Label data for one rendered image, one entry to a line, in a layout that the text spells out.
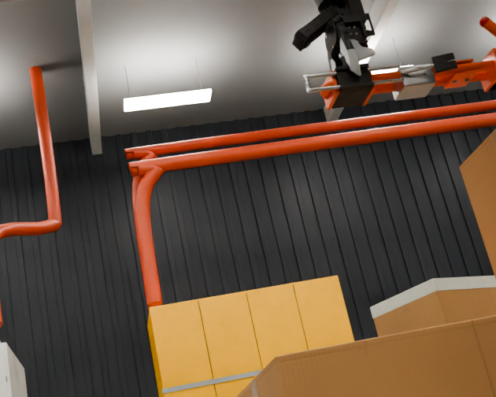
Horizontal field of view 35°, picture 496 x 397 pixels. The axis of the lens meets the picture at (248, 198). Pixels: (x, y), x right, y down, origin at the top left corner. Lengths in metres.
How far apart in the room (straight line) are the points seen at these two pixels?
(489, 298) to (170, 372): 5.63
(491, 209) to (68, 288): 10.87
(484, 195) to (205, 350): 7.21
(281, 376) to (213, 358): 7.64
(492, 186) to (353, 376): 0.67
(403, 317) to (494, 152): 1.86
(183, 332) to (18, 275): 4.27
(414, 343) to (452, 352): 0.06
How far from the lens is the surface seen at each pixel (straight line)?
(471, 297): 3.48
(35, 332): 12.23
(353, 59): 1.57
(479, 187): 1.78
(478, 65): 1.70
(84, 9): 9.64
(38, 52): 10.86
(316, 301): 9.13
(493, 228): 1.75
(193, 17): 10.63
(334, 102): 1.60
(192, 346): 8.81
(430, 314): 3.37
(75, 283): 12.32
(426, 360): 1.23
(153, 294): 9.19
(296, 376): 1.17
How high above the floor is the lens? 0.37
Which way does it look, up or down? 20 degrees up
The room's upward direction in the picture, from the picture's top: 13 degrees counter-clockwise
